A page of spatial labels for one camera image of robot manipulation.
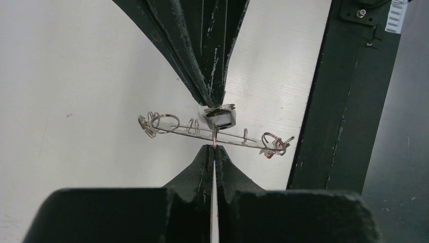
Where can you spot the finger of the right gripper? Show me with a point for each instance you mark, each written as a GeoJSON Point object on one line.
{"type": "Point", "coordinates": [163, 22]}
{"type": "Point", "coordinates": [210, 30]}

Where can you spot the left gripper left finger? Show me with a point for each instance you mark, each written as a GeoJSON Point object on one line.
{"type": "Point", "coordinates": [179, 211]}

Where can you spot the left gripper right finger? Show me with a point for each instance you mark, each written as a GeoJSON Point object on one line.
{"type": "Point", "coordinates": [248, 213]}

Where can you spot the red tagged key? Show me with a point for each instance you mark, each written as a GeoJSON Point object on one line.
{"type": "Point", "coordinates": [277, 149]}

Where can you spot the black tagged key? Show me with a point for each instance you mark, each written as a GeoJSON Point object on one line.
{"type": "Point", "coordinates": [222, 117]}

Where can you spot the metal key ring disc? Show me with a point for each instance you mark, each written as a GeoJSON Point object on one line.
{"type": "Point", "coordinates": [156, 124]}

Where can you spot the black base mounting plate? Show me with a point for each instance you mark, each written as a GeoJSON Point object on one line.
{"type": "Point", "coordinates": [346, 98]}

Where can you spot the right white cable duct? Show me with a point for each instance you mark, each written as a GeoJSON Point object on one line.
{"type": "Point", "coordinates": [396, 16]}

